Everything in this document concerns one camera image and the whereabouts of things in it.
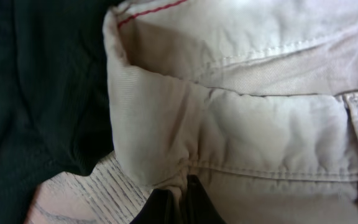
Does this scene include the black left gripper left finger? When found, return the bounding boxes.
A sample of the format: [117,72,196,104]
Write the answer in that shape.
[130,189,182,224]

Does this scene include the beige khaki shorts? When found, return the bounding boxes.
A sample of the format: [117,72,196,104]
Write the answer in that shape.
[103,0,358,223]

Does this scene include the black garment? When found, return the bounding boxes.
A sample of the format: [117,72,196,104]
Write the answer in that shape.
[0,0,114,223]

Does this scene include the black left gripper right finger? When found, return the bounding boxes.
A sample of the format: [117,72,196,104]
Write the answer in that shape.
[183,175,226,224]

